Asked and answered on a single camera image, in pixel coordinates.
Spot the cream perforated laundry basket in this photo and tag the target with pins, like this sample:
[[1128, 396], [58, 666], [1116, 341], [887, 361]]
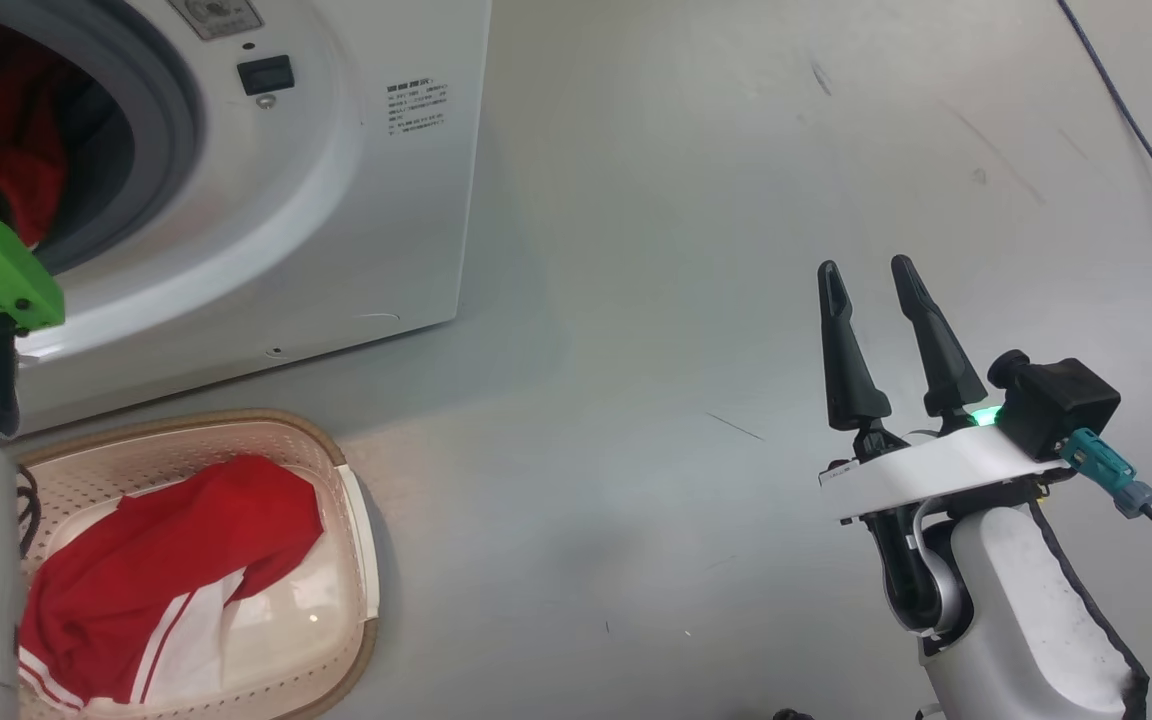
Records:
[[336, 560]]

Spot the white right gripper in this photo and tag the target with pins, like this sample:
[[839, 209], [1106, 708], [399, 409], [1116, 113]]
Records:
[[936, 470]]

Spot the white washing machine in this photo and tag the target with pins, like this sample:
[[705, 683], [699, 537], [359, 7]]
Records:
[[336, 200]]

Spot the red garment with white stripes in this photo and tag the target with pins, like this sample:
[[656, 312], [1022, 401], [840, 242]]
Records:
[[166, 560]]

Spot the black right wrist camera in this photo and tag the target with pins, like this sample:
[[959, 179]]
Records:
[[1061, 400]]

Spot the plain red mesh garment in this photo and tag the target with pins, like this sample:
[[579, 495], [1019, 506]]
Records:
[[6, 130]]

